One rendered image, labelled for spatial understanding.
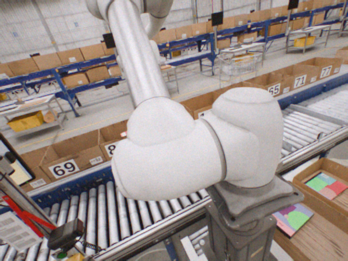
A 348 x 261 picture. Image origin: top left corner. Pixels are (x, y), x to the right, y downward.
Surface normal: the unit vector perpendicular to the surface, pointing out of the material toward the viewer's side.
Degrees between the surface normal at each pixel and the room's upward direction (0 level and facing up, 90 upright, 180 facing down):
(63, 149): 90
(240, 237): 0
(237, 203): 13
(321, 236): 1
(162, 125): 37
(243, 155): 83
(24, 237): 90
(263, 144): 85
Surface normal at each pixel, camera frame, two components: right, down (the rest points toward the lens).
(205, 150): 0.24, -0.25
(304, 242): -0.20, -0.83
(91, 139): 0.37, 0.41
